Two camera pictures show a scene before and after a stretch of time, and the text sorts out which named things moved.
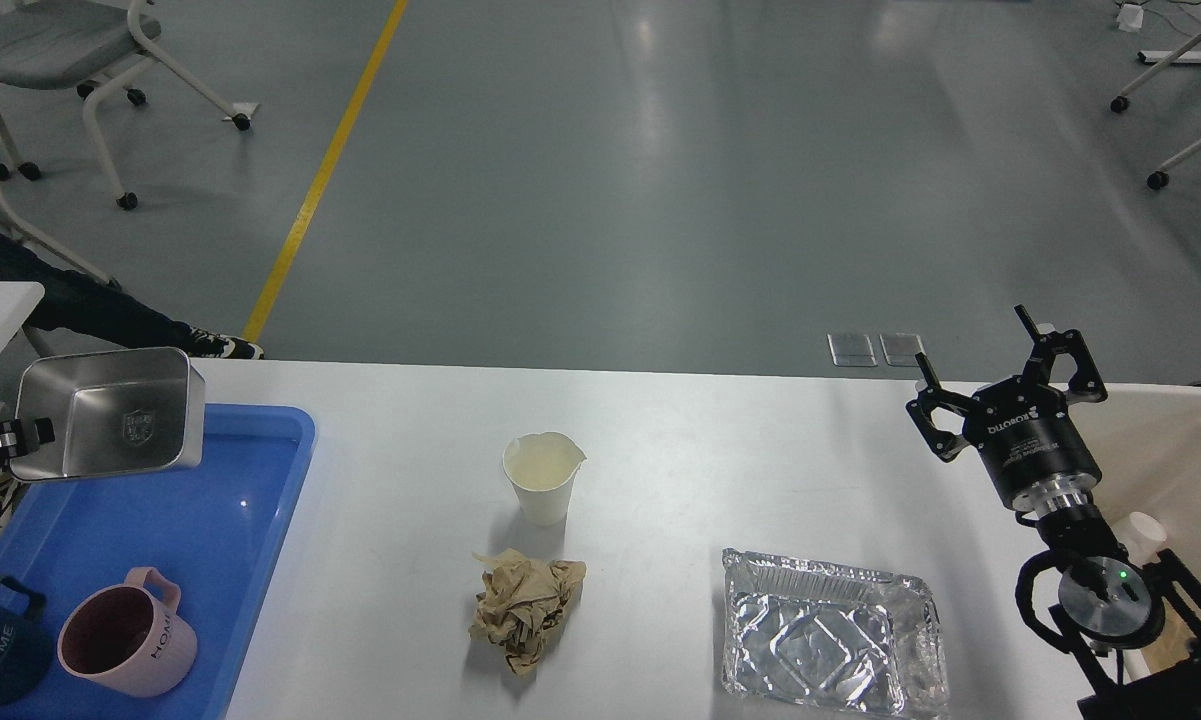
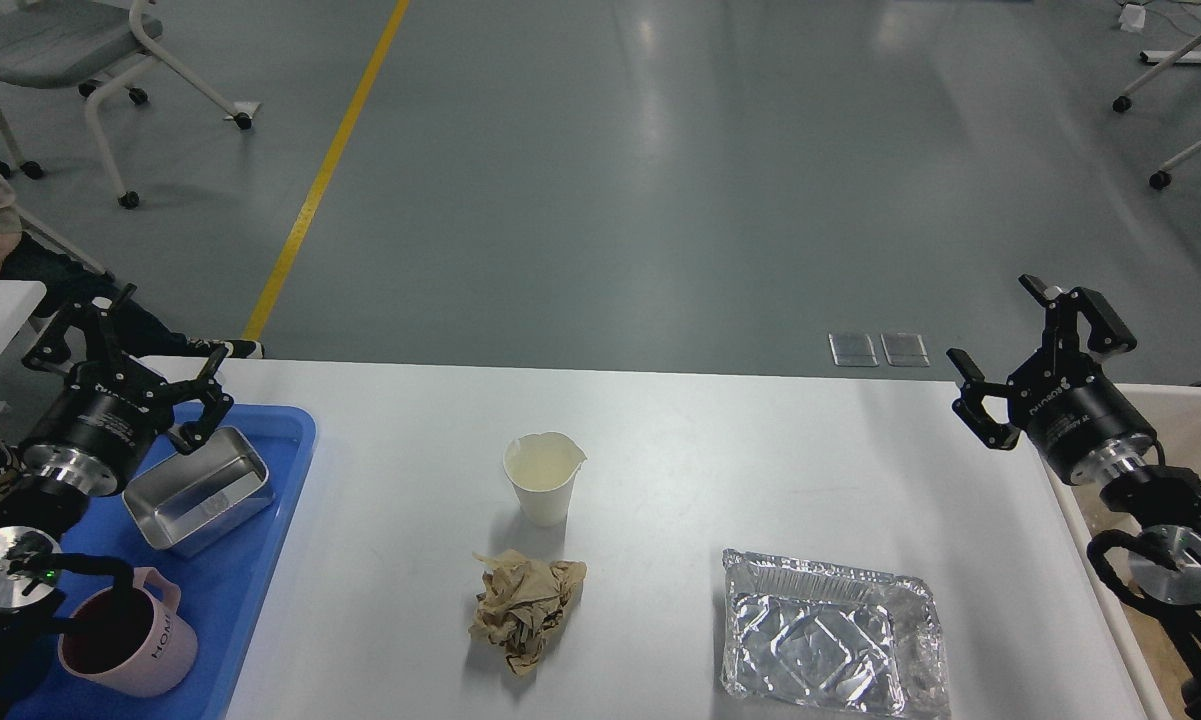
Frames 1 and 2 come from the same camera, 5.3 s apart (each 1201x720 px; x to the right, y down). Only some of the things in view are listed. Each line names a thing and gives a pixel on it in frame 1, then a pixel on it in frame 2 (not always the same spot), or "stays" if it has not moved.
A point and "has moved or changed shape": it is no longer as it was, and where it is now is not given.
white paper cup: (541, 468) stays
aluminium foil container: (811, 642) stays
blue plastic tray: (214, 525) stays
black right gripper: (1025, 433) to (1062, 396)
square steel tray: (115, 412) has moved or changed shape
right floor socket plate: (900, 349) stays
